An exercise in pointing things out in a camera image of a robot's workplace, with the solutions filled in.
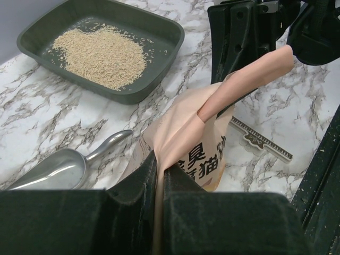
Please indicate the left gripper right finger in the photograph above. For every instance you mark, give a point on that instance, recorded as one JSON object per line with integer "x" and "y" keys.
{"x": 200, "y": 222}

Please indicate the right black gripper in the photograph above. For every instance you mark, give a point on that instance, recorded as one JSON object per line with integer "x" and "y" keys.
{"x": 243, "y": 31}

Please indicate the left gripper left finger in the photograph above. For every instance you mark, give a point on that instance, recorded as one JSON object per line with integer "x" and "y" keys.
{"x": 114, "y": 221}

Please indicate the silver metal litter scoop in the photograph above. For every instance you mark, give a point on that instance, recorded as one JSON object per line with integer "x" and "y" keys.
{"x": 65, "y": 169}

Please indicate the orange cat litter bag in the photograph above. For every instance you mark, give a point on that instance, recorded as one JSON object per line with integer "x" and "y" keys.
{"x": 191, "y": 132}

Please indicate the dark green litter tray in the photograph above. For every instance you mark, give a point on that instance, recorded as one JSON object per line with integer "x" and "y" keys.
{"x": 166, "y": 35}

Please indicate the beige litter pile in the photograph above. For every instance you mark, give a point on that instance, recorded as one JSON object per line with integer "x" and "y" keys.
{"x": 106, "y": 55}

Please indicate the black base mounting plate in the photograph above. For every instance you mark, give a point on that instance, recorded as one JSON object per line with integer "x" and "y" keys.
{"x": 317, "y": 198}

